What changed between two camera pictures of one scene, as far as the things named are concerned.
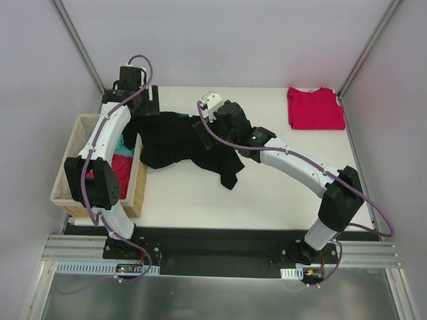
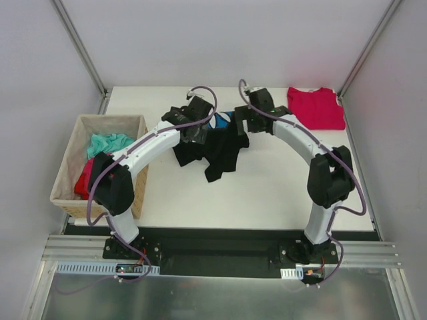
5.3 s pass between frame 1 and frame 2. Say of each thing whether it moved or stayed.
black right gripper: moved
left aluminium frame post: stayed
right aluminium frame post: stayed
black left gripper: moved
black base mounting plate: stayed
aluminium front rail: stayed
